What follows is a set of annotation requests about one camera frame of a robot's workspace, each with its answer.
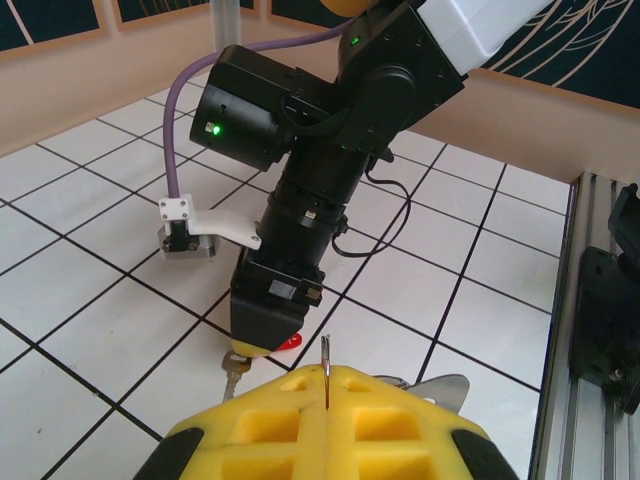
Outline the aluminium profile rail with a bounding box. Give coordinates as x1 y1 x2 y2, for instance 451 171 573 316
529 169 640 480

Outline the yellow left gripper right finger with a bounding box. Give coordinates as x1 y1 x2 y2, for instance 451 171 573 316
325 363 517 480

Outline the silver key with red tag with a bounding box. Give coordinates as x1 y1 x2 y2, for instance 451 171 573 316
222 332 305 404

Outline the thin black cable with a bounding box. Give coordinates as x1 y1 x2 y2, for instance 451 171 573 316
331 148 415 260

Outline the aluminium corner post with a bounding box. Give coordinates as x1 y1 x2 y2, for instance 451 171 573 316
209 0 245 52

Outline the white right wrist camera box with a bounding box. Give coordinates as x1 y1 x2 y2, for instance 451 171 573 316
156 193 264 262

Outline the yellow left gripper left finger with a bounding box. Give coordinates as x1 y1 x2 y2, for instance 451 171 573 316
139 366 330 480

